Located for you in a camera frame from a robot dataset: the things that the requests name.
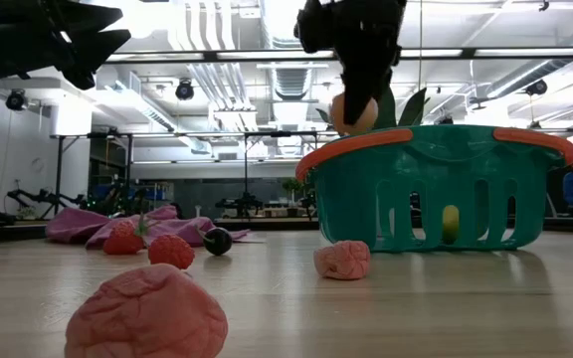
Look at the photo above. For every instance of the black background stand frame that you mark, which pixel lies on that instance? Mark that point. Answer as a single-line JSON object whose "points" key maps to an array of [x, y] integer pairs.
{"points": [[246, 164], [129, 169]]}

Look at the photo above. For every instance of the dark plum toy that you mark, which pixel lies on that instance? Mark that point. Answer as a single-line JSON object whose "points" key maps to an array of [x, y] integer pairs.
{"points": [[218, 241]]}

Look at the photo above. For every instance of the black ceiling spotlight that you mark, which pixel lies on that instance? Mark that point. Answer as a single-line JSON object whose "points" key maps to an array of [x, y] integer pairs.
{"points": [[184, 91], [16, 100], [536, 88]]}

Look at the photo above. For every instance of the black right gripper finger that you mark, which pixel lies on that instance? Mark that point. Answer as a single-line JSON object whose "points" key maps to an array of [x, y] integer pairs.
{"points": [[361, 92]]}

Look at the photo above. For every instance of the black background robot arm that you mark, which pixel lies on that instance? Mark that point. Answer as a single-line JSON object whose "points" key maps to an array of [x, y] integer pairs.
{"points": [[43, 197]]}

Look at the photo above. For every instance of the silver ventilation duct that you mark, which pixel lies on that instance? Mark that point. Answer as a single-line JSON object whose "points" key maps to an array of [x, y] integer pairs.
{"points": [[292, 82]]}

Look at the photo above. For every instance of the pink wrinkled lump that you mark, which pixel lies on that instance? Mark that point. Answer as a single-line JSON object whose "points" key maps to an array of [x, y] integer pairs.
{"points": [[147, 313], [343, 261]]}

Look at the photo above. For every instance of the red toy strawberry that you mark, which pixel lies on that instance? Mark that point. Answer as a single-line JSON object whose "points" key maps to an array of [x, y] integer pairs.
{"points": [[123, 239]]}

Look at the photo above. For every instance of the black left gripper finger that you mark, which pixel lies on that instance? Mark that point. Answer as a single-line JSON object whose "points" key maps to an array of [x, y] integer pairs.
{"points": [[88, 19], [93, 52]]}

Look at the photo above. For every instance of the purple cloth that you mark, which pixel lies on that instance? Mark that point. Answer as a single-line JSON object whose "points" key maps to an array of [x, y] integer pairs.
{"points": [[75, 225]]}

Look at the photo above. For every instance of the red toy raspberry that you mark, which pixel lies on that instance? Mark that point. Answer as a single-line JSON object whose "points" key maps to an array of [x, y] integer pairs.
{"points": [[171, 251]]}

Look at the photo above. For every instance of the orange toy peach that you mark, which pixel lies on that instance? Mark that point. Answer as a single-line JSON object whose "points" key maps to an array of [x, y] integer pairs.
{"points": [[336, 117]]}

